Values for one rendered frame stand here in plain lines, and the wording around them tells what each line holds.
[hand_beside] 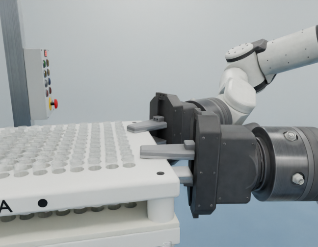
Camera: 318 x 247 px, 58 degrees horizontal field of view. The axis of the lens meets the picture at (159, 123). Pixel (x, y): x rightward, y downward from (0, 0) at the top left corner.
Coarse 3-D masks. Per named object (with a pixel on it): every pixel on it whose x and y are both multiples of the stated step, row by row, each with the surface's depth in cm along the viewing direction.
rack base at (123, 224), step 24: (72, 216) 29; (96, 216) 29; (120, 216) 29; (144, 216) 29; (0, 240) 25; (24, 240) 25; (48, 240) 25; (72, 240) 26; (96, 240) 26; (120, 240) 27; (144, 240) 27; (168, 240) 28
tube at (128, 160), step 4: (124, 156) 30; (128, 156) 30; (132, 156) 30; (124, 160) 29; (128, 160) 29; (132, 160) 29; (124, 164) 29; (128, 164) 29; (132, 164) 29; (124, 204) 31; (128, 204) 30; (132, 204) 30
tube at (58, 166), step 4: (56, 160) 29; (60, 160) 29; (52, 164) 28; (56, 164) 28; (60, 164) 28; (64, 164) 28; (52, 168) 28; (56, 168) 28; (60, 168) 28; (64, 168) 28; (52, 172) 28; (56, 172) 28; (60, 172) 28; (56, 212) 29; (60, 212) 29; (64, 212) 29; (68, 212) 29
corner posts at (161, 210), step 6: (162, 198) 27; (168, 198) 27; (150, 204) 28; (156, 204) 27; (162, 204) 27; (168, 204) 27; (150, 210) 28; (156, 210) 27; (162, 210) 27; (168, 210) 28; (150, 216) 28; (156, 216) 28; (162, 216) 27; (168, 216) 28; (156, 222) 28; (162, 222) 28
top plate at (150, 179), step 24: (144, 144) 37; (48, 168) 29; (120, 168) 29; (144, 168) 29; (168, 168) 29; (0, 192) 24; (24, 192) 24; (48, 192) 24; (72, 192) 25; (96, 192) 25; (120, 192) 26; (144, 192) 26; (168, 192) 27; (0, 216) 24
